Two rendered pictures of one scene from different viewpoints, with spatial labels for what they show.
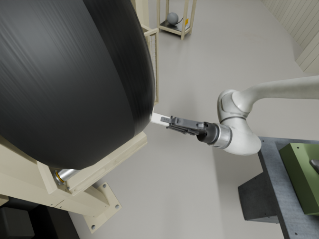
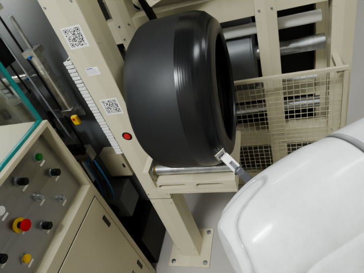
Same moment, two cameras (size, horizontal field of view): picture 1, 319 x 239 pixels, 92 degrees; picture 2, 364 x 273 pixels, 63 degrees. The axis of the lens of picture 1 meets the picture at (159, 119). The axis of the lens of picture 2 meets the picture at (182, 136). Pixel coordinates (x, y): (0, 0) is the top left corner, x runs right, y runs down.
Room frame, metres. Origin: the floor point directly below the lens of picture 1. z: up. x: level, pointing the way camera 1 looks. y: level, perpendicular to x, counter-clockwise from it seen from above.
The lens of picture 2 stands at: (-0.12, -0.59, 1.78)
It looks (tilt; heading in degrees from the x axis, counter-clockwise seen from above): 38 degrees down; 64
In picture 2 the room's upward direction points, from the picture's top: 20 degrees counter-clockwise
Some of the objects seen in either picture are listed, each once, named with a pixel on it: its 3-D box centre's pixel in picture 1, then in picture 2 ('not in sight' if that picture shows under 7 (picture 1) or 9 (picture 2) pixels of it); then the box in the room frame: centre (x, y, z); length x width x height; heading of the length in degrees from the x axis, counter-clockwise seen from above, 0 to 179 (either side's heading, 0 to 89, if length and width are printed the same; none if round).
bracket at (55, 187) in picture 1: (42, 151); (160, 147); (0.26, 0.45, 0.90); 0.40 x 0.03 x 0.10; 41
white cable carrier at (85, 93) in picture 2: not in sight; (99, 109); (0.11, 0.54, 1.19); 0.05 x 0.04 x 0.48; 41
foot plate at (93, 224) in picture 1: (99, 205); (191, 246); (0.19, 0.49, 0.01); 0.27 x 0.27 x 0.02; 41
